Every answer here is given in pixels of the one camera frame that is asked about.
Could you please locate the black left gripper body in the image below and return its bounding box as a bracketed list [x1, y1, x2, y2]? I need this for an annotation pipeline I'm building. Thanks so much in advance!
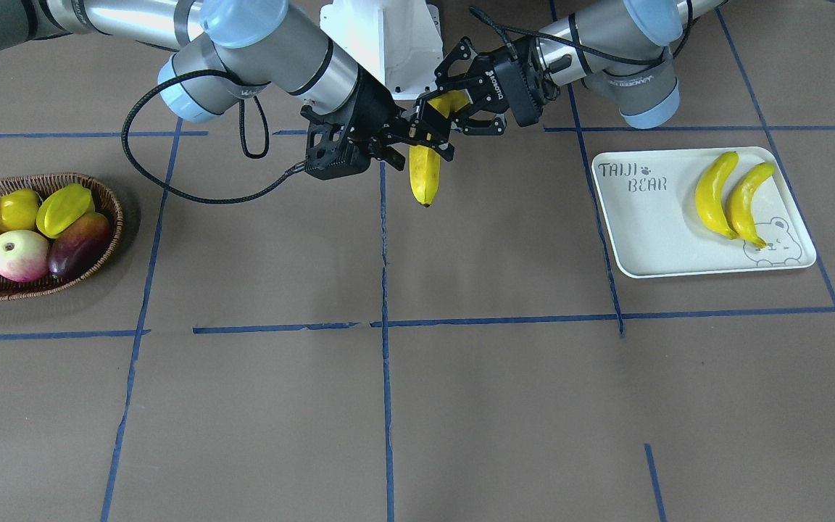
[473, 47, 560, 128]

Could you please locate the brown wicker basket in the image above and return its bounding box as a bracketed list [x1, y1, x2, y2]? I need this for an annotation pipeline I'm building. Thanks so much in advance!
[0, 172, 127, 302]

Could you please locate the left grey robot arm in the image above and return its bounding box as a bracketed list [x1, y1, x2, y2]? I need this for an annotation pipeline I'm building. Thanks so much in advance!
[413, 1, 721, 144]

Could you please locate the yellow green starfruit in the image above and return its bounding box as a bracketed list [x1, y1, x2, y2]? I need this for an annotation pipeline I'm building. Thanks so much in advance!
[36, 183, 95, 240]

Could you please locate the yellow banana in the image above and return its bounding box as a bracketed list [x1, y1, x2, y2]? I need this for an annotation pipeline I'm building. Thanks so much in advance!
[726, 162, 776, 249]
[694, 151, 739, 240]
[408, 90, 470, 207]

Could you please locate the pink apple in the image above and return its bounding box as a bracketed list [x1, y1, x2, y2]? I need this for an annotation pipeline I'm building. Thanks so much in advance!
[0, 229, 50, 282]

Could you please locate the yellow pear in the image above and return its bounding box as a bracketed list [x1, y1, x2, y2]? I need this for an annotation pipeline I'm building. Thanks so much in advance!
[0, 188, 41, 233]

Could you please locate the red purple mango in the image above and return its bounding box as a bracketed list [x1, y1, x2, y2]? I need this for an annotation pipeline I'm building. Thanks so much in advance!
[49, 212, 113, 280]

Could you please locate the white bear tray plate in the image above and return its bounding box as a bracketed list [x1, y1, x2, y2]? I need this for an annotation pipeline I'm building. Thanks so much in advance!
[591, 148, 816, 278]

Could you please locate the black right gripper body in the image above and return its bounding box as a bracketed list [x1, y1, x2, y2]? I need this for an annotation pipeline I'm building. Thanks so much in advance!
[302, 72, 407, 163]

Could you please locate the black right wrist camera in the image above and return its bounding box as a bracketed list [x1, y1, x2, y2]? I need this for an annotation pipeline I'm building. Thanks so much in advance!
[304, 123, 371, 181]

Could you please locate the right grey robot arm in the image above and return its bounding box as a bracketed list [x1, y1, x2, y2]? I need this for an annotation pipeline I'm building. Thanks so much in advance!
[0, 1, 452, 172]

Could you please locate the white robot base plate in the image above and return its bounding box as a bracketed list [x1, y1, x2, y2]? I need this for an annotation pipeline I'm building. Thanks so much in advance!
[319, 1, 444, 100]

